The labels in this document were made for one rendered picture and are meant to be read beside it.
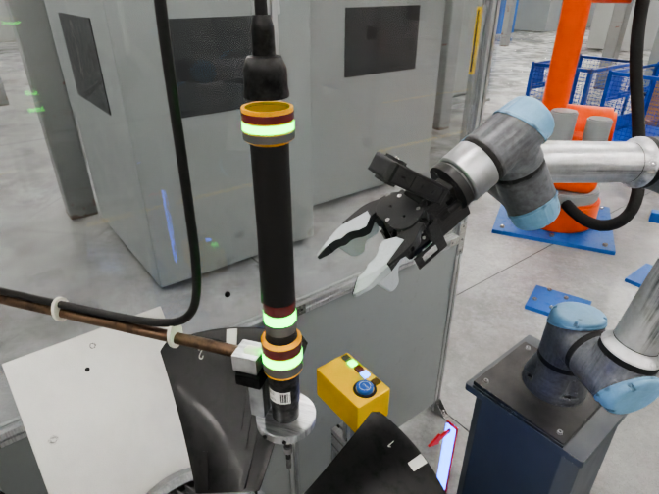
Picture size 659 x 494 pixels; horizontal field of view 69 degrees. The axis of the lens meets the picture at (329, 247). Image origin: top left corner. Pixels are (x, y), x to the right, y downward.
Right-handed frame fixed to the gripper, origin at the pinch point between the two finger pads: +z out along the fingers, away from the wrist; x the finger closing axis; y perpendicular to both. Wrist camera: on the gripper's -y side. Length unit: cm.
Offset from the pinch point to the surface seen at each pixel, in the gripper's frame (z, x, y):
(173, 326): 19.3, 0.5, -9.7
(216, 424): 27.7, 2.4, 11.1
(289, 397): 13.9, -11.2, -0.9
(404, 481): 13.1, -11.6, 36.4
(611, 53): -742, 550, 610
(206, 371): 24.6, 8.8, 7.9
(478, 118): -80, 77, 68
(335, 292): -1, 64, 75
